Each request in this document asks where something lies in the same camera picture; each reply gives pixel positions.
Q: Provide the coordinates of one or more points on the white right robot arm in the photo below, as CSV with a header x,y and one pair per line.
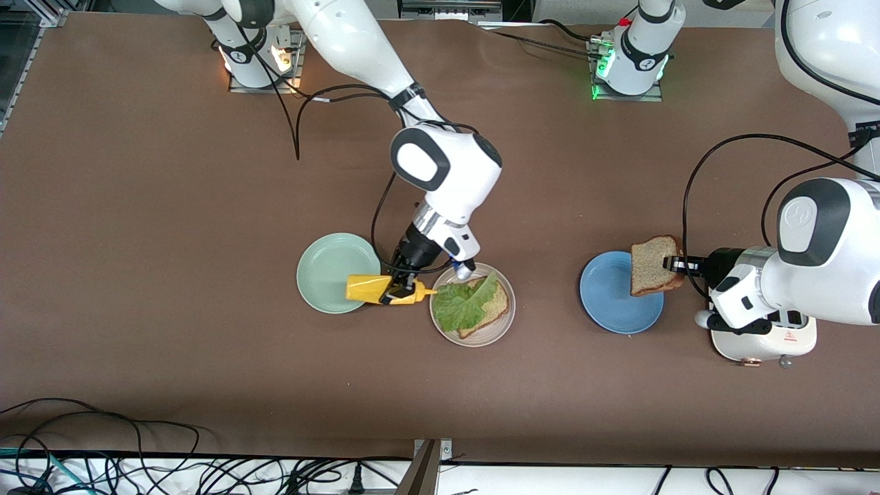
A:
x,y
447,172

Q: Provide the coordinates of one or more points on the aluminium frame bar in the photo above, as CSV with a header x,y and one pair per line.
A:
x,y
450,8

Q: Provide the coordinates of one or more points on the yellow mustard squeeze bottle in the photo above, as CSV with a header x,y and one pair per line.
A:
x,y
364,289

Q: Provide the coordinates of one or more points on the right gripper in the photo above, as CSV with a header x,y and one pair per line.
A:
x,y
415,252

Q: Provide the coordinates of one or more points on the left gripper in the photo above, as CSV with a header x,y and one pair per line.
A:
x,y
719,264

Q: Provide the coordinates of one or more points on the black power plug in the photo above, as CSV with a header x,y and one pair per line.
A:
x,y
356,481

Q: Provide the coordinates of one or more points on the mint green plate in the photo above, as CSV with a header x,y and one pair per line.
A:
x,y
326,275

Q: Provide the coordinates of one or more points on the green lettuce leaf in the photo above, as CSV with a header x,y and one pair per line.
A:
x,y
460,306

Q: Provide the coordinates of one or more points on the blue plate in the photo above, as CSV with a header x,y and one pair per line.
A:
x,y
612,302

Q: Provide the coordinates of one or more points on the aluminium frame rail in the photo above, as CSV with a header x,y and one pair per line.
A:
x,y
17,69

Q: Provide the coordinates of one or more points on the white two-slot toaster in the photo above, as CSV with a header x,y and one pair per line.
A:
x,y
790,340

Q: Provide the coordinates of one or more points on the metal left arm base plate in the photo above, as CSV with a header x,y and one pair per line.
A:
x,y
650,97

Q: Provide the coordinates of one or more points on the aluminium profile post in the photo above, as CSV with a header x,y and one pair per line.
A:
x,y
427,471

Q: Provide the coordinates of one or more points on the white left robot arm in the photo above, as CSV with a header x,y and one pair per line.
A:
x,y
825,275

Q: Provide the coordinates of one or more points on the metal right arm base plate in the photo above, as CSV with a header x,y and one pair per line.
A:
x,y
240,88

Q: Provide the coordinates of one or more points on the brown bread slice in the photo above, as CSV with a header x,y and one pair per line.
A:
x,y
652,268
496,306

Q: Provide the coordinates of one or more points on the beige plate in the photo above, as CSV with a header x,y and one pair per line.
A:
x,y
481,338

